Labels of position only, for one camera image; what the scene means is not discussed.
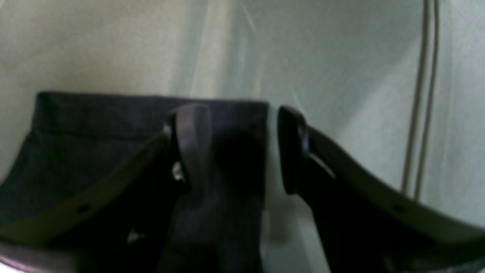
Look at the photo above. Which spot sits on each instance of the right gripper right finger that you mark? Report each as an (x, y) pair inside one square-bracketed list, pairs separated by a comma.
[(364, 225)]

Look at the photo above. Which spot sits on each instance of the grey-green table cloth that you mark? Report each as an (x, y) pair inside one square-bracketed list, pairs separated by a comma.
[(372, 74)]

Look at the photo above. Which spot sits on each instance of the black t-shirt with colourful print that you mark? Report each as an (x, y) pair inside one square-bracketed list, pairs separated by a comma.
[(76, 140)]

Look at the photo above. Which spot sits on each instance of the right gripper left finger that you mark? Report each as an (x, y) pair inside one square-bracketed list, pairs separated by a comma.
[(119, 224)]

